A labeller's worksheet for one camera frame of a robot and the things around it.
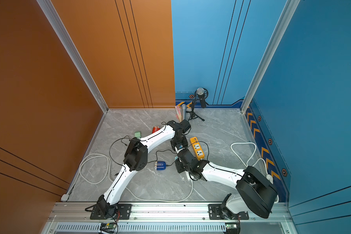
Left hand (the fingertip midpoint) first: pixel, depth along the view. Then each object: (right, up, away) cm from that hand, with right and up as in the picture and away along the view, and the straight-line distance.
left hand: (186, 147), depth 96 cm
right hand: (-6, -7, -10) cm, 13 cm away
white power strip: (0, -11, -21) cm, 24 cm away
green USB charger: (-34, +8, +6) cm, 35 cm away
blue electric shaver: (-16, -9, -9) cm, 21 cm away
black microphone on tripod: (+11, +36, +1) cm, 37 cm away
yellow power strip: (+7, 0, -2) cm, 7 cm away
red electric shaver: (-22, +12, +9) cm, 27 cm away
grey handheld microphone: (-1, +28, +21) cm, 34 cm away
